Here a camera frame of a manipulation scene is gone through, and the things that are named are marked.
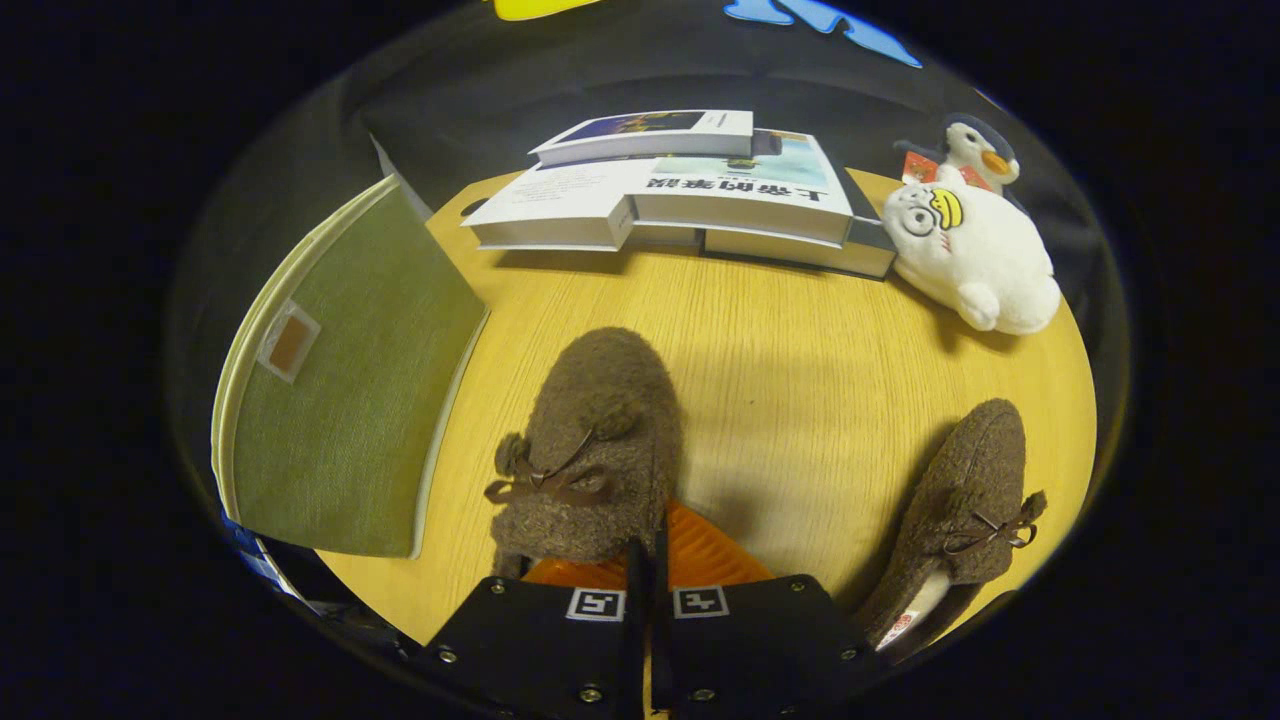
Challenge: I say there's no white cover book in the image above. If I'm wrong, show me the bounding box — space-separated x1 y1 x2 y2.
461 158 641 253

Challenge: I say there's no penguin plush toy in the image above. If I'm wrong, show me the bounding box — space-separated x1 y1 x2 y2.
893 113 1023 196

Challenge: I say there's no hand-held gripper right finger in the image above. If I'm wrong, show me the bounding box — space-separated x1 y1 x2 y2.
650 498 891 720

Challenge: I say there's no teal cover book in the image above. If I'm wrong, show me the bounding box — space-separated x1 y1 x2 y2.
630 128 857 247

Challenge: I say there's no white seal plush toy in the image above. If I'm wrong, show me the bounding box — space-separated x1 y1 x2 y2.
882 165 1063 336

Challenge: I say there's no dark cover book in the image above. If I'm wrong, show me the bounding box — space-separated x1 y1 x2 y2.
700 165 898 281

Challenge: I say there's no green fabric storage box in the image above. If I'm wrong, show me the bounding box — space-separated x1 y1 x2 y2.
210 173 491 561

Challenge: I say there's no small blue cover book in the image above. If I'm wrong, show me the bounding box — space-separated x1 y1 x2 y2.
528 109 755 168

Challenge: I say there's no brown fuzzy shoe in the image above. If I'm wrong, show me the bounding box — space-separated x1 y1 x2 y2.
484 326 685 582
850 398 1049 657

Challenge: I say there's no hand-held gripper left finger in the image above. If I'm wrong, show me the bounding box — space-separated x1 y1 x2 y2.
410 540 647 720

